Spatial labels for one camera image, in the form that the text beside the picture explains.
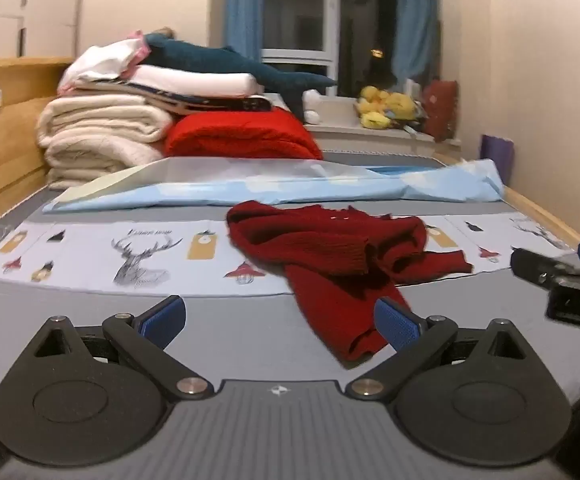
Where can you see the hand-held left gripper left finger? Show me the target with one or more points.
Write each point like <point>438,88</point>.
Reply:
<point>164,319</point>

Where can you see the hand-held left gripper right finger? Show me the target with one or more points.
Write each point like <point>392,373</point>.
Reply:
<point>396,324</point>

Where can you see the dark red knitted sweater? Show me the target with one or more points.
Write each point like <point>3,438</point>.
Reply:
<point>320,245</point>

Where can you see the deer printed white sheet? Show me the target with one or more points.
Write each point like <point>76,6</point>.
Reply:
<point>95,260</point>

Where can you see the light blue bed sheet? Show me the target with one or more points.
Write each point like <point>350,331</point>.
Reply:
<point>270,185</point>

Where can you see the dark red cushion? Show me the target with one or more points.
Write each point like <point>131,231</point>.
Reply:
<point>440,110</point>

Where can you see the white window sill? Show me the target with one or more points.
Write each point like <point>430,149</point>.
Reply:
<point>340,137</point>

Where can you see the folded bright red blanket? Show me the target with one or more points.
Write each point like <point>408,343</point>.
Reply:
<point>240,135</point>

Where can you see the folded cream blanket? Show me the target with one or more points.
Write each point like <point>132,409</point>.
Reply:
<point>95,130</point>

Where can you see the yellow plush toy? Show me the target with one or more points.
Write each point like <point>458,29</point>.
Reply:
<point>387,107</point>

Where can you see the navy striped folded quilt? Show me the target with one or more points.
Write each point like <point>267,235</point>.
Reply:
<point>210,102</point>

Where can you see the small white plush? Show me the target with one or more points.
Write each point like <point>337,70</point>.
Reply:
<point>312,106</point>

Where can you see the folded white cloth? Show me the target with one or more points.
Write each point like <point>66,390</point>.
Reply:
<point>195,81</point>

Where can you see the white cloth with pink trim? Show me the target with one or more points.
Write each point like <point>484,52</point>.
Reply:
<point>100,62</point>

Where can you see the dark teal shark plush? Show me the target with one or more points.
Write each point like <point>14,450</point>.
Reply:
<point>205,57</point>

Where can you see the blue curtain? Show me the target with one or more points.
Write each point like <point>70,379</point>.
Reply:
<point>244,10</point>
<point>415,20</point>

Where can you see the white framed window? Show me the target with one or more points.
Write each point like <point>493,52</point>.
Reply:
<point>320,20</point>

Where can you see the wooden bed frame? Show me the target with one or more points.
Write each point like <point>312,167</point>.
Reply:
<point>0,160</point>

